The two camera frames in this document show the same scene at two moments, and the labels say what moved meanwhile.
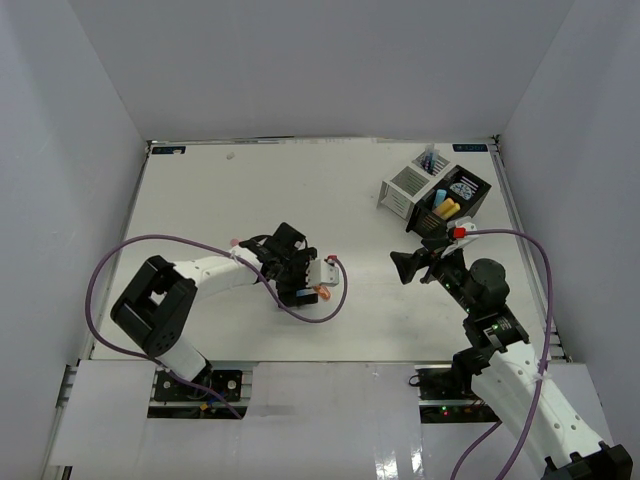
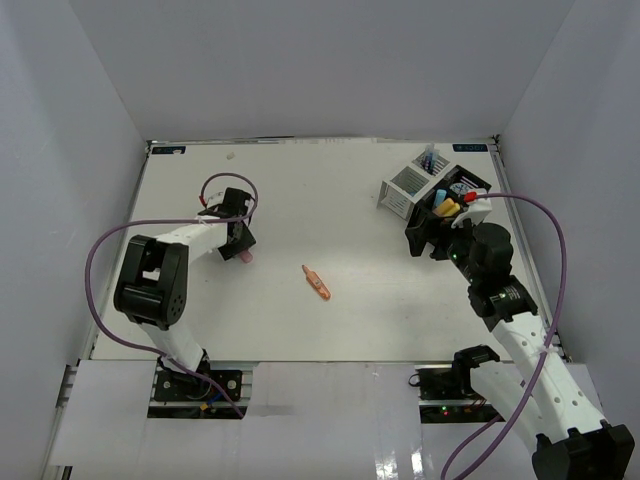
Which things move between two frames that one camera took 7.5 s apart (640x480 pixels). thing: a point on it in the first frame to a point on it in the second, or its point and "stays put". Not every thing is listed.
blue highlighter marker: x=440 y=196 stays put
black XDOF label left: x=168 y=150 stays put
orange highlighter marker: x=446 y=205 stays put
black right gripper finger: x=407 y=264 to x=417 y=238
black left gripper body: x=293 y=275 to x=246 y=241
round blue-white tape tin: x=462 y=190 stays put
